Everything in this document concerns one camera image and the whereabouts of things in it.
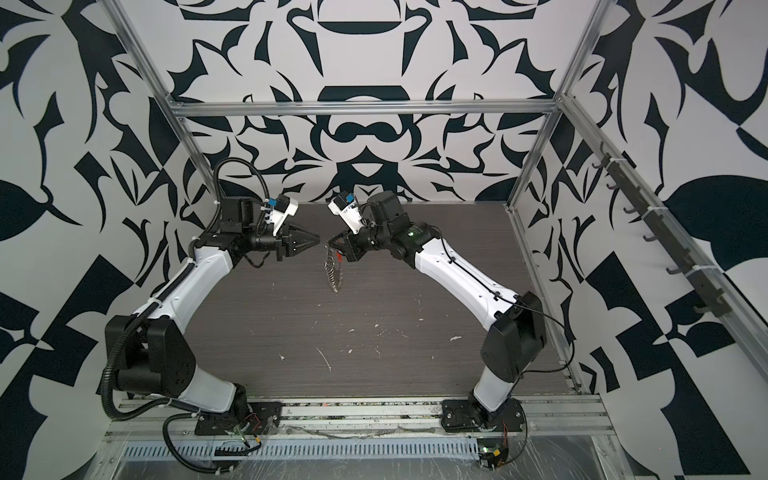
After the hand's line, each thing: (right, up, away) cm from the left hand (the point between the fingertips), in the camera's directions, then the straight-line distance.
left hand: (321, 235), depth 75 cm
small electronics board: (+41, -51, -4) cm, 65 cm away
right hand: (+3, -1, -3) cm, 4 cm away
